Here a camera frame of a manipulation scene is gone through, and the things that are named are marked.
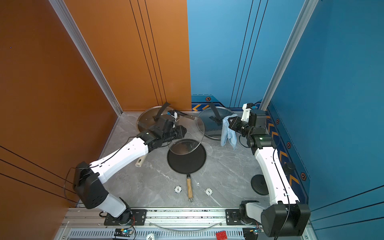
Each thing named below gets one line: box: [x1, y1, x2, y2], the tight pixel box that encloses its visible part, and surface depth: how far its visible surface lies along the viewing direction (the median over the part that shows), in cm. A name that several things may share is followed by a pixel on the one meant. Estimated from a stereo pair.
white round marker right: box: [205, 188, 213, 196], surface depth 83 cm
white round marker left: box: [174, 185, 182, 194], surface depth 84 cm
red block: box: [215, 230, 228, 240], surface depth 69 cm
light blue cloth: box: [220, 113, 238, 150], surface depth 75 cm
